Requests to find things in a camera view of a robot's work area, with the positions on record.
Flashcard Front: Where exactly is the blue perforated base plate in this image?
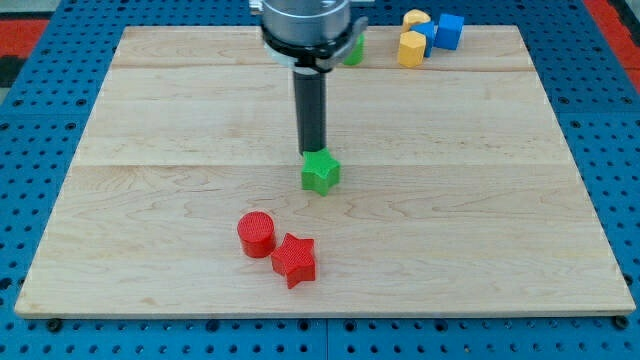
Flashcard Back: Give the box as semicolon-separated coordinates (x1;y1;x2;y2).
1;0;639;359

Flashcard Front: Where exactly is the wooden board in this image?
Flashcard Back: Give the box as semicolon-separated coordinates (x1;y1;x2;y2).
15;26;636;319

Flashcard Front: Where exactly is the green circle block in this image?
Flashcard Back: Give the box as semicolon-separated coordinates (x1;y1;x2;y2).
342;33;365;66

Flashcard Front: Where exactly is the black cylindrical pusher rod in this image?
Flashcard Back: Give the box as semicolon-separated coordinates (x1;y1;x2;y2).
293;72;326;154

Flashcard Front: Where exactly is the green star block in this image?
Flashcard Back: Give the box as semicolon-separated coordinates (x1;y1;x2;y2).
301;148;341;196

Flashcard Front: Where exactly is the blue moon block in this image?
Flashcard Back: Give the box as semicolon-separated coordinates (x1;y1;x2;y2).
411;21;436;58

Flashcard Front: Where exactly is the red circle block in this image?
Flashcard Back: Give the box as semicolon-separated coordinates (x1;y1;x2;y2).
237;211;276;258

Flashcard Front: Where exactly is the yellow hexagon block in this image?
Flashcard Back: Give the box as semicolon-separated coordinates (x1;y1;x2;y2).
397;31;427;68

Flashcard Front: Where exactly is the red star block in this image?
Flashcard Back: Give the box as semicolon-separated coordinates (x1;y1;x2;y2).
271;233;316;289

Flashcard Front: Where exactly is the blue cube block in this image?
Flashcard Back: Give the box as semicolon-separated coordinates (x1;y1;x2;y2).
434;13;464;50

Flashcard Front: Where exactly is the yellow heart block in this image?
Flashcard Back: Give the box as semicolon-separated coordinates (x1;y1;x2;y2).
401;9;431;33

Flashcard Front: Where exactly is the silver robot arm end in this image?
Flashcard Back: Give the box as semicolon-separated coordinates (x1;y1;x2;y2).
249;0;368;75

